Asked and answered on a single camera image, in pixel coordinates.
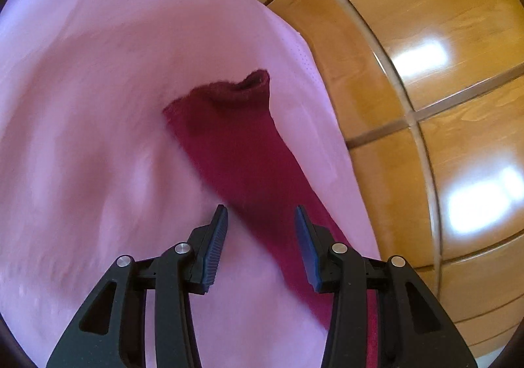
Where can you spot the pink bed sheet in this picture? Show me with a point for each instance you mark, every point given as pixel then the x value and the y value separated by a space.
pixel 102 106

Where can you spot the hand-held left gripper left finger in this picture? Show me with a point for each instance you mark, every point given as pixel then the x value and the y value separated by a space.
pixel 216 245

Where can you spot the wooden panelled headboard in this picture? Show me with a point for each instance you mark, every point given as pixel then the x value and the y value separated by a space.
pixel 409 3

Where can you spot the maroon knit garment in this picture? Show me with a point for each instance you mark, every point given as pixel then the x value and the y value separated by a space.
pixel 245 155

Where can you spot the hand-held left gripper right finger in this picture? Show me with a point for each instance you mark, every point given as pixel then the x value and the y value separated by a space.
pixel 305 245

